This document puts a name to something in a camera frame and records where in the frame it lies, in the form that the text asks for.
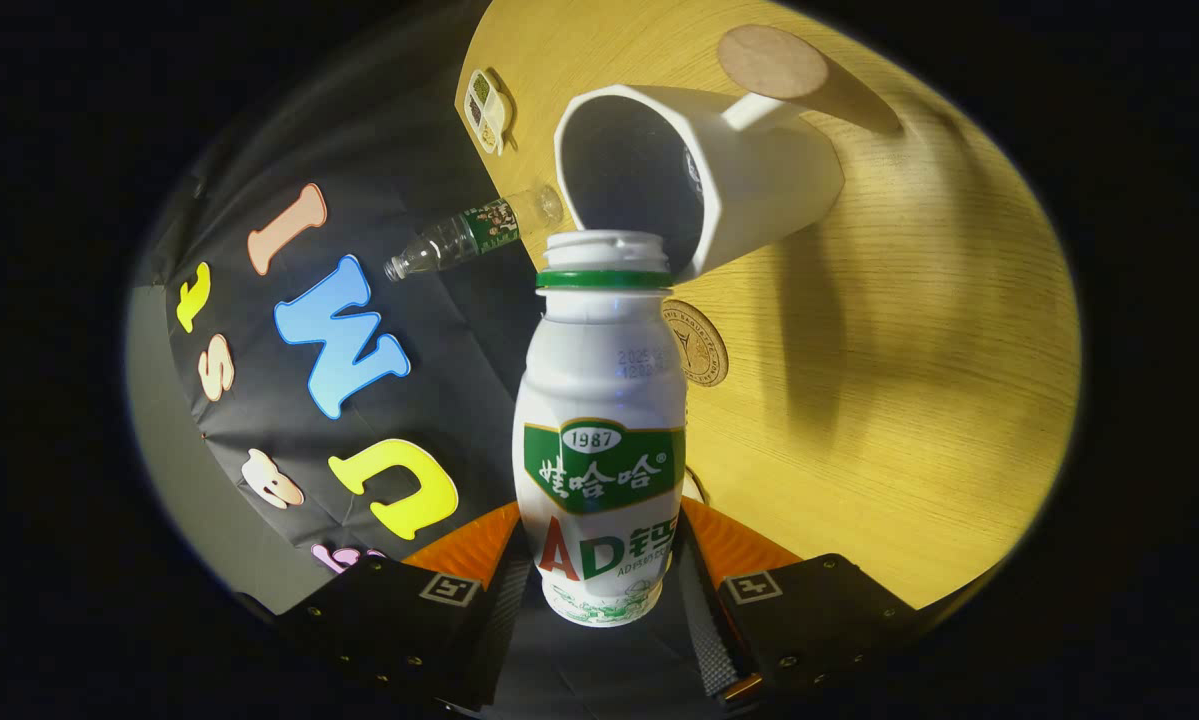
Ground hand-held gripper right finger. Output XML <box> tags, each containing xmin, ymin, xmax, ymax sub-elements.
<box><xmin>673</xmin><ymin>497</ymin><xmax>926</xmax><ymax>713</ymax></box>

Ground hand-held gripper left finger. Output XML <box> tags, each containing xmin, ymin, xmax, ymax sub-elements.
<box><xmin>274</xmin><ymin>500</ymin><xmax>536</xmax><ymax>716</ymax></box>

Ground white juice bottle green label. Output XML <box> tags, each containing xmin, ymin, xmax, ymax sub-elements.
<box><xmin>512</xmin><ymin>230</ymin><xmax>687</xmax><ymax>629</ymax></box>

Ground round cork coaster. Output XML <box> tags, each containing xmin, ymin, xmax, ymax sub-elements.
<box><xmin>662</xmin><ymin>299</ymin><xmax>730</xmax><ymax>388</ymax></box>

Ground white cup wooden handle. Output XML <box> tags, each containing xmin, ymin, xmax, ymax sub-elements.
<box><xmin>554</xmin><ymin>24</ymin><xmax>905</xmax><ymax>286</ymax></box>

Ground clear plastic water bottle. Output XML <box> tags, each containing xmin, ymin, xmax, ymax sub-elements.
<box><xmin>384</xmin><ymin>184</ymin><xmax>564</xmax><ymax>283</ymax></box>

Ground black backdrop cloth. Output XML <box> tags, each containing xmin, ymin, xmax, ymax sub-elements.
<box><xmin>144</xmin><ymin>60</ymin><xmax>565</xmax><ymax>601</ymax></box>

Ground wooden table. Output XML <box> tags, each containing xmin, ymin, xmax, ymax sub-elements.
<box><xmin>454</xmin><ymin>0</ymin><xmax>1082</xmax><ymax>611</ymax></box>

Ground white divided bean dish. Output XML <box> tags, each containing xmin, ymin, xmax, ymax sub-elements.
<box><xmin>464</xmin><ymin>67</ymin><xmax>512</xmax><ymax>156</ymax></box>

